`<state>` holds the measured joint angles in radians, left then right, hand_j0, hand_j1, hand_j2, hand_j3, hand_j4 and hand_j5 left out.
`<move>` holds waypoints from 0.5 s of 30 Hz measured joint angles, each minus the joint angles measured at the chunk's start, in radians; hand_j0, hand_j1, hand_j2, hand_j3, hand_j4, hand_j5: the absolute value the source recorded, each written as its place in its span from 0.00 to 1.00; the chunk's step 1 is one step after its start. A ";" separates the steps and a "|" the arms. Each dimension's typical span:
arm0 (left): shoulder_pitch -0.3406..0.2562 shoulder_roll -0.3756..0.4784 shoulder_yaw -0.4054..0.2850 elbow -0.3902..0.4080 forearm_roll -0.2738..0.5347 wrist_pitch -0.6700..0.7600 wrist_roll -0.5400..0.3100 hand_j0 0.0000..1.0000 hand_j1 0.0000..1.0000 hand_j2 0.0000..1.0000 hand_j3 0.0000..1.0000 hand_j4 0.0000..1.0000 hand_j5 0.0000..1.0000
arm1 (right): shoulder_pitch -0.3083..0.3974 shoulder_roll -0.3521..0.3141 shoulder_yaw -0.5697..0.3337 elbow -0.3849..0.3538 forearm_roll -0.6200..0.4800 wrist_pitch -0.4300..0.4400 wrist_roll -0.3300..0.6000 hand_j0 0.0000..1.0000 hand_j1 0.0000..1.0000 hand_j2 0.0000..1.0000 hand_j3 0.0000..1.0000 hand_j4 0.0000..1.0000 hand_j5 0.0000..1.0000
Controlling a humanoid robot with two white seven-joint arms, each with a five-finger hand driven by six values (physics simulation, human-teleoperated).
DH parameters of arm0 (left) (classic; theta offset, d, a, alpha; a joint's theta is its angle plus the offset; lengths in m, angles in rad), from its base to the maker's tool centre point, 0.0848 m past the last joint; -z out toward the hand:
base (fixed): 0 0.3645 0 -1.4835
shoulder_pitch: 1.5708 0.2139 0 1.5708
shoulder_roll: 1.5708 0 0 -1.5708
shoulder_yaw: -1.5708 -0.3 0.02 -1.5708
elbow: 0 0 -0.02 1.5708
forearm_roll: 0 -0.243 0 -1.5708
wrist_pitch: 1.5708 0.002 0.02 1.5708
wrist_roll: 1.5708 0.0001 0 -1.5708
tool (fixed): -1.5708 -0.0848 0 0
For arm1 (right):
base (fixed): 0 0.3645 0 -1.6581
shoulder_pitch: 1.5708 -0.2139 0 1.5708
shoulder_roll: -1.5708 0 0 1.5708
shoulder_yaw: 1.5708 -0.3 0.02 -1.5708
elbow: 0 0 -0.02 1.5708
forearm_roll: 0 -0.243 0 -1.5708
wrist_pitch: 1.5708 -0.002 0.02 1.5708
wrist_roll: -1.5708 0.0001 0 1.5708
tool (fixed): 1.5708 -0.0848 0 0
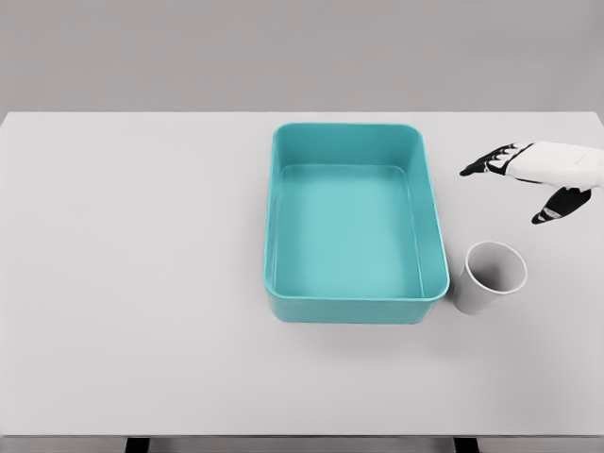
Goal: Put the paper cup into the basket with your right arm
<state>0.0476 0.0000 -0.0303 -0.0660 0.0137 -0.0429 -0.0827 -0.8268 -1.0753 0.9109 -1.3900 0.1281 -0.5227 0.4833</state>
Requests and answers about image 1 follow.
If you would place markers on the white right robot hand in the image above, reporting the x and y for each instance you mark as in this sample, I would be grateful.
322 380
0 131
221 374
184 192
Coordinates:
542 162

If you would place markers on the white paper cup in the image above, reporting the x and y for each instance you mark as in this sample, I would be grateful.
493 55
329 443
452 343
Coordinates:
491 276

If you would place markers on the teal rectangular plastic basket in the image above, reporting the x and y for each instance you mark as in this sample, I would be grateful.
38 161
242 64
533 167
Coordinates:
349 236

